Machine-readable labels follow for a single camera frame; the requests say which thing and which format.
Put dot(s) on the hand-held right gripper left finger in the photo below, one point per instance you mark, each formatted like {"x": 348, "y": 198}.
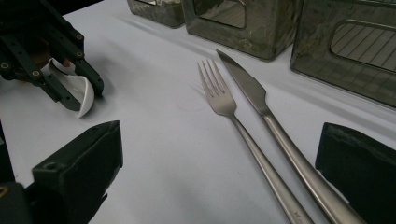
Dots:
{"x": 81, "y": 168}

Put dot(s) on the steel table knife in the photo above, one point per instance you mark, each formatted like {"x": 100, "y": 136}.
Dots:
{"x": 249, "y": 84}

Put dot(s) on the white ceramic spoon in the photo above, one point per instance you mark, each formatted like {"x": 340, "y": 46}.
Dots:
{"x": 85, "y": 93}

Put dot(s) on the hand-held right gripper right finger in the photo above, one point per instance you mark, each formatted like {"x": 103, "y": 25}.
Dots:
{"x": 358, "y": 171}

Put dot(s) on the steel fork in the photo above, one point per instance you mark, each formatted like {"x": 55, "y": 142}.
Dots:
{"x": 222, "y": 102}

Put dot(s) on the smoky transparent plastic bin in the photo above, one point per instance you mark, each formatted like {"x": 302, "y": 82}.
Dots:
{"x": 264, "y": 40}
{"x": 162, "y": 15}
{"x": 314, "y": 56}

